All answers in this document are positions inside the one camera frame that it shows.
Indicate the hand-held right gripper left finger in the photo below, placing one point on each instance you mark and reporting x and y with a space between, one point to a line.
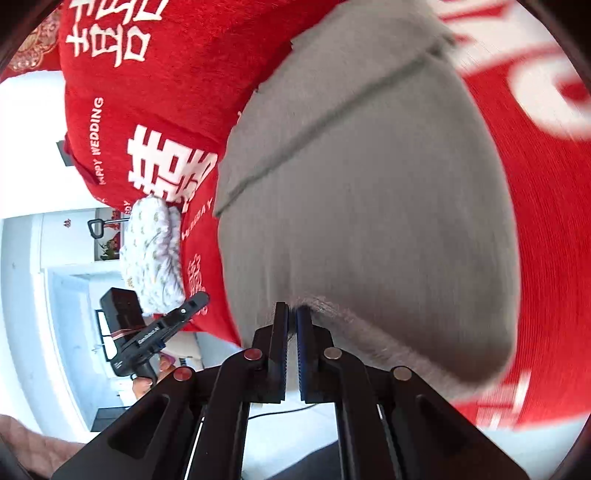
279 350

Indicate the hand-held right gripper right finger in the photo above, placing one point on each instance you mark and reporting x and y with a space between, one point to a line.
304 350

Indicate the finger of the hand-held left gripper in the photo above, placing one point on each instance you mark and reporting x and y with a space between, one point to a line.
194 305

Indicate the grey sweater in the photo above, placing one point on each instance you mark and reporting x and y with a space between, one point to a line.
369 207

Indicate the person's left hand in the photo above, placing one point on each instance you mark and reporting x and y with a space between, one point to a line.
141 388

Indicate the white floral cloth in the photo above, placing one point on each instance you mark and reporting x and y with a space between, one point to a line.
152 258

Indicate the pink checkered cloth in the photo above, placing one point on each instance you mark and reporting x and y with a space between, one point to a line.
32 443

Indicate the red printed blanket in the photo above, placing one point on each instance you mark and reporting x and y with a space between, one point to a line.
194 92

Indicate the red patterned cushion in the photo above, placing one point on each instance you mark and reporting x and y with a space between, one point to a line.
37 50

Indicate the framed wall picture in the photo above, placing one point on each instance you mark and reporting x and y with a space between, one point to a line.
108 248

